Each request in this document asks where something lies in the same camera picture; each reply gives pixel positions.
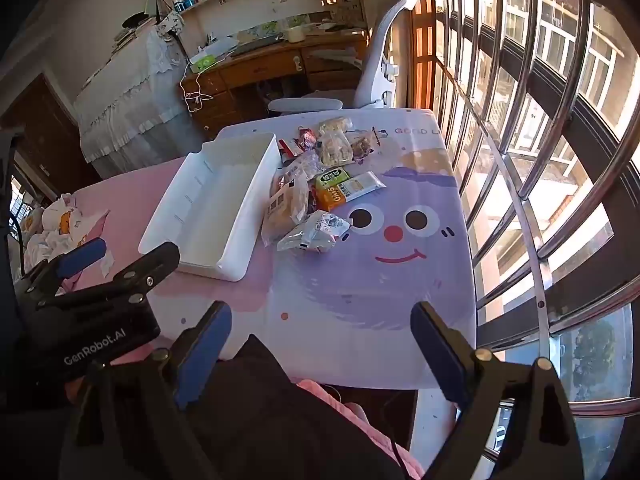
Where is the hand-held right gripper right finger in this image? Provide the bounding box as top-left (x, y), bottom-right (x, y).
top-left (410, 301), bottom-right (586, 480)

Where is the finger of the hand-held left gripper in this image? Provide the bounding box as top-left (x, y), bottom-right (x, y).
top-left (15, 237), bottom-right (108, 304)
top-left (37, 241), bottom-right (181, 314)

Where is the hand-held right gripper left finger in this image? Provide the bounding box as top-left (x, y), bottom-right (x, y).
top-left (60, 301), bottom-right (236, 480)

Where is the white plastic bin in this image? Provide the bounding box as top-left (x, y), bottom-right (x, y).
top-left (137, 131), bottom-right (281, 282)

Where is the white yellow snack packet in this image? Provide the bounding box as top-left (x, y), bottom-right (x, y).
top-left (332, 171), bottom-right (387, 202)

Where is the clear plastic snack packet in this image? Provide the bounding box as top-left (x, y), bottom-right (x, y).
top-left (287, 152), bottom-right (326, 181)

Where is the orange snack packet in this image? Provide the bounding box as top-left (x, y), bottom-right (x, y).
top-left (315, 187), bottom-right (353, 212)

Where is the red clear-wrapped snack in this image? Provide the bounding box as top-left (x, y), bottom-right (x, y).
top-left (296, 127), bottom-right (319, 155)

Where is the green snack packet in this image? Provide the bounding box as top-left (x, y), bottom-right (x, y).
top-left (315, 166), bottom-right (351, 188)

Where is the clear nut bar pack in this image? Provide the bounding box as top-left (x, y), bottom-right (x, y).
top-left (351, 136), bottom-right (378, 162)

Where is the white printed blanket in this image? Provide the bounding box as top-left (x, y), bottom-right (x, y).
top-left (22, 192), bottom-right (111, 281)

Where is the dark cloth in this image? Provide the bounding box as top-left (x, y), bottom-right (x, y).
top-left (190, 334), bottom-right (406, 480)

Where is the pink garment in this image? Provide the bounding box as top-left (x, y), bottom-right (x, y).
top-left (297, 379), bottom-right (426, 480)

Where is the printed cartoon tablecloth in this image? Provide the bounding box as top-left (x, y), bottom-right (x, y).
top-left (145, 109), bottom-right (478, 391)

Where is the dark wooden cabinet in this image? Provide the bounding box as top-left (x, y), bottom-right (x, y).
top-left (0, 72), bottom-right (101, 201)

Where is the white lace cloth cover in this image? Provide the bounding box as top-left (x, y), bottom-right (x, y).
top-left (72, 25), bottom-right (201, 166)

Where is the wooden desk with drawers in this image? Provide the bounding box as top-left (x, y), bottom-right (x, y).
top-left (181, 27), bottom-right (371, 136)

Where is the white plastic bag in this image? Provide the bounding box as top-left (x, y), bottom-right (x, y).
top-left (197, 37), bottom-right (241, 58)

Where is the floral fabric bag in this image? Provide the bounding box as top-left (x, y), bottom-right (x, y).
top-left (156, 10), bottom-right (185, 38)

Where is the dark laptop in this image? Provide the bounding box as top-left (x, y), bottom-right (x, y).
top-left (227, 35), bottom-right (286, 56)

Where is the window with metal grille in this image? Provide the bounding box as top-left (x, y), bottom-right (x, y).
top-left (400, 0), bottom-right (640, 421)

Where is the grey office chair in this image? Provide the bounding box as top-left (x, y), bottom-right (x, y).
top-left (267, 0), bottom-right (426, 113)

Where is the white charger cable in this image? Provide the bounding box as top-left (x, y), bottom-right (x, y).
top-left (181, 57), bottom-right (213, 111)

